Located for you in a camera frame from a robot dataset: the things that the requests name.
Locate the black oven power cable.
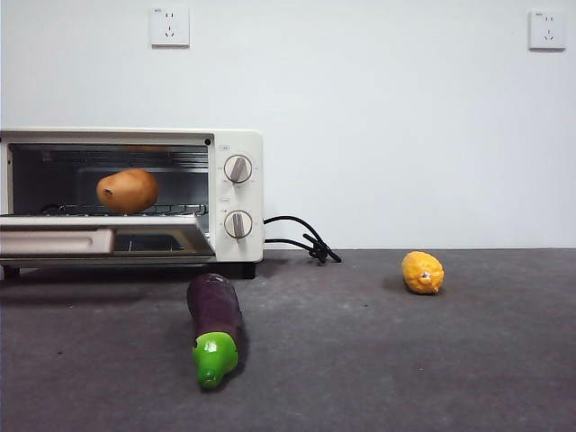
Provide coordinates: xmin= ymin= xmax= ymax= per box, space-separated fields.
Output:
xmin=263 ymin=215 xmax=342 ymax=266

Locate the white toaster oven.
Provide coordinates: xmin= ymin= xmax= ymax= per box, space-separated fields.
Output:
xmin=0 ymin=129 xmax=265 ymax=281

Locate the yellow corn cob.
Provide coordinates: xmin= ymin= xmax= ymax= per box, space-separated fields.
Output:
xmin=401 ymin=250 xmax=446 ymax=296

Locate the brown potato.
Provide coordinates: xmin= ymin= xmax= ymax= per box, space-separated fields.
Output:
xmin=95 ymin=167 xmax=160 ymax=215

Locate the metal wire oven rack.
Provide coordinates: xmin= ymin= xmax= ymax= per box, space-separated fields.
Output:
xmin=42 ymin=202 xmax=210 ymax=217

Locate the beige oven knob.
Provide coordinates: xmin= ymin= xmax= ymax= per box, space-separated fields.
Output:
xmin=223 ymin=209 xmax=254 ymax=239
xmin=223 ymin=154 xmax=253 ymax=185

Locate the purple eggplant green stem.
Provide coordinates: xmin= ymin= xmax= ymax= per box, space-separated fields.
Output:
xmin=185 ymin=273 xmax=245 ymax=391

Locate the glass oven door beige handle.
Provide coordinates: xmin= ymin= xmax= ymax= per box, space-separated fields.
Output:
xmin=0 ymin=213 xmax=217 ymax=266

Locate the white wall socket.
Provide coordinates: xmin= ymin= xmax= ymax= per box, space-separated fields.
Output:
xmin=528 ymin=10 xmax=567 ymax=52
xmin=150 ymin=6 xmax=191 ymax=50

